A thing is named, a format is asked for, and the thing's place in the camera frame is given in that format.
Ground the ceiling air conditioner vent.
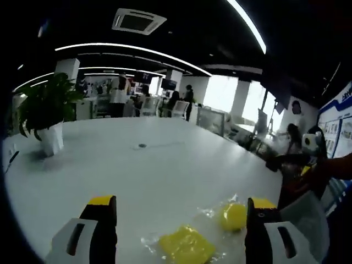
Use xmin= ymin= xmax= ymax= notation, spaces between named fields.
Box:
xmin=111 ymin=7 xmax=168 ymax=36

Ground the grey office chair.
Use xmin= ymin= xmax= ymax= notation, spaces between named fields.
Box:
xmin=196 ymin=106 xmax=226 ymax=137

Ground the yellow round silicone block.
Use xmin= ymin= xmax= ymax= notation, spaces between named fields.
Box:
xmin=196 ymin=194 xmax=248 ymax=234

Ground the black stand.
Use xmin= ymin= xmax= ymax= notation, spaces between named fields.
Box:
xmin=257 ymin=90 xmax=278 ymax=144

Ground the blue and white wall poster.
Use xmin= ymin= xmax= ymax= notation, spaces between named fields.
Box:
xmin=316 ymin=81 xmax=352 ymax=221

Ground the person's right hand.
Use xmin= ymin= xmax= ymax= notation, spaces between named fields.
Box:
xmin=285 ymin=159 xmax=338 ymax=199

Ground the white mesh office chair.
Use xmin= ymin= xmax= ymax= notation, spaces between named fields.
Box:
xmin=279 ymin=189 xmax=331 ymax=264

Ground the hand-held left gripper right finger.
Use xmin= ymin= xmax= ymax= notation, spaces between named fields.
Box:
xmin=246 ymin=196 xmax=318 ymax=264

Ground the long curved ceiling light strip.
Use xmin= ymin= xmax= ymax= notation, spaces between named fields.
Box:
xmin=54 ymin=42 xmax=212 ymax=77

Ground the green plant in white pot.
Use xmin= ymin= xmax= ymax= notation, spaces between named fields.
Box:
xmin=18 ymin=71 xmax=85 ymax=157

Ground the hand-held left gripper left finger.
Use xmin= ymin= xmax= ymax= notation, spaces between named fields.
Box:
xmin=45 ymin=194 xmax=119 ymax=264

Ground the white office desk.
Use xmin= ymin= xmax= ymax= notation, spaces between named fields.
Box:
xmin=76 ymin=96 xmax=111 ymax=120

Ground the small black object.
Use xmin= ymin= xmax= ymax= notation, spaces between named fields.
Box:
xmin=4 ymin=150 xmax=20 ymax=174

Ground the yellow rectangular silicone block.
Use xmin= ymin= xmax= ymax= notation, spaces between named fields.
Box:
xmin=140 ymin=222 xmax=221 ymax=264

